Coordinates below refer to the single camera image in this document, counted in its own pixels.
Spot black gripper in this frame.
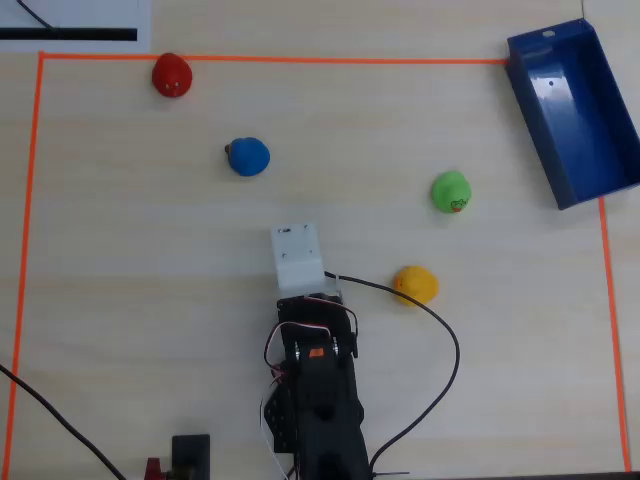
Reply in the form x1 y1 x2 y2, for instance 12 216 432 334
276 293 359 359

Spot green rubber duck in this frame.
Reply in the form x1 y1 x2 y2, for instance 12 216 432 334
431 170 473 215

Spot yellow rubber duck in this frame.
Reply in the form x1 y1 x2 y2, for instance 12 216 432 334
393 265 440 307

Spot blue rubber duck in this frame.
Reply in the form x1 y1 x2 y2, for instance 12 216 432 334
224 136 272 177

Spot red rubber duck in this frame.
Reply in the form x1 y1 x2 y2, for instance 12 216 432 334
151 52 194 99

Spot blue plastic box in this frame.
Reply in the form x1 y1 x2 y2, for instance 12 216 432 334
505 18 640 211

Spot orange tape strip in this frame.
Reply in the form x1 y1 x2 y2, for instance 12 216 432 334
38 51 512 66
598 196 633 474
1 51 47 480

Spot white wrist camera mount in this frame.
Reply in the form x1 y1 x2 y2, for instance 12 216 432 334
269 221 347 304

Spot red white servo wire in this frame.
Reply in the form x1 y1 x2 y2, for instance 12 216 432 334
258 295 359 389

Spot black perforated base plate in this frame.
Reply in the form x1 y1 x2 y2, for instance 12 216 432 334
261 387 301 454

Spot black camera cable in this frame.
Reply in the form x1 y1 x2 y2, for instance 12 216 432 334
323 270 461 480

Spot thick black cable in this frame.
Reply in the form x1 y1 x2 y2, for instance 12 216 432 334
0 363 127 480

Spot thin black cable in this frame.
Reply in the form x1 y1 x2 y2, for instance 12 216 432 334
16 0 62 32

